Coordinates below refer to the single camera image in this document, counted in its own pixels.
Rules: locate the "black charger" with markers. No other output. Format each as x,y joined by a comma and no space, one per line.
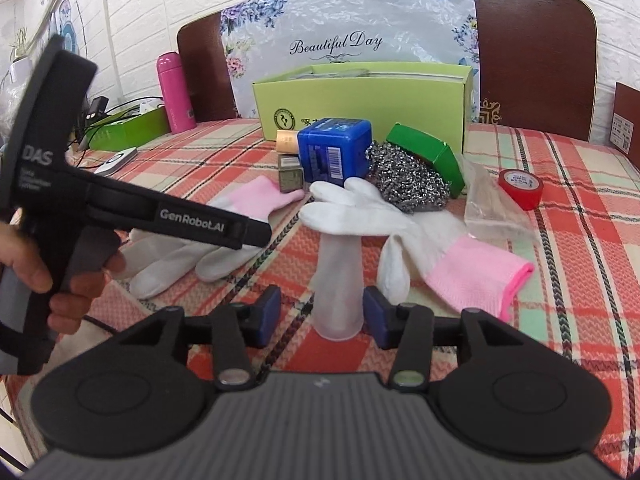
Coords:
96,107

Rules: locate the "blue plastic box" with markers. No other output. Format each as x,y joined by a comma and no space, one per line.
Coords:
335,145

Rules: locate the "steel wool scrubber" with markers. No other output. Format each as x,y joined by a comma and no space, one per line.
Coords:
405,180

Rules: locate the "small gold box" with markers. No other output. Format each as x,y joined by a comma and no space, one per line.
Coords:
291,177

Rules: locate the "floral printed plastic bag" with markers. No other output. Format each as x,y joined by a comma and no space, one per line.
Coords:
400,25

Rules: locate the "red tape roll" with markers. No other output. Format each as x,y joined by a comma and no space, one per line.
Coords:
520,195

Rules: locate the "plaid blanket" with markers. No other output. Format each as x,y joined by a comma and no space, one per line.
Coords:
575,280

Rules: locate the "light green cardboard box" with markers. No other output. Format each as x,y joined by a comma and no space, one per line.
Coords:
400,105

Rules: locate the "green small box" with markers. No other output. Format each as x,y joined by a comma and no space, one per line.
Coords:
425,147

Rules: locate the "translucent plastic cup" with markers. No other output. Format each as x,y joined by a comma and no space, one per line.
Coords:
340,290

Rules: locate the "dark green cardboard box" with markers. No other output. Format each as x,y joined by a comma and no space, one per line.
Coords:
130,132

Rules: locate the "white small box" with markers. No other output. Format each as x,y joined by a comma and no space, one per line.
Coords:
150,106

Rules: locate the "brown cardboard box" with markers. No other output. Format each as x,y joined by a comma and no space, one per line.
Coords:
627,120

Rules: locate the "person's left hand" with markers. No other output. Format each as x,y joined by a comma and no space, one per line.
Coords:
25,260

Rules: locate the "brown wooden headboard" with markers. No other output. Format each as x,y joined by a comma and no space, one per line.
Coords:
530,55

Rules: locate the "clear plastic bag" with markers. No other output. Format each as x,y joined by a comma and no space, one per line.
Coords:
492,205

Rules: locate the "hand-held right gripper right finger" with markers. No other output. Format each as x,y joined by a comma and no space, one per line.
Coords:
377,317

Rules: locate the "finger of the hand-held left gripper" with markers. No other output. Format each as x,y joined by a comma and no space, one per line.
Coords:
256,234

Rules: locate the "white glove pink cuff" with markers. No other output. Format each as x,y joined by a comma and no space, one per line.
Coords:
380,215
165,265

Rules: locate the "pink thermos bottle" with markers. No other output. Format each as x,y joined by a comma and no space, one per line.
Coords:
175,95

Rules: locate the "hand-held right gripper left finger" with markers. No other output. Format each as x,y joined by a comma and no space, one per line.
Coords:
269,317

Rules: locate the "white round device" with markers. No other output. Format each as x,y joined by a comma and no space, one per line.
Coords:
117,161

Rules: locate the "orange long box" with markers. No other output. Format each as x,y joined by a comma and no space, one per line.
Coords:
287,142

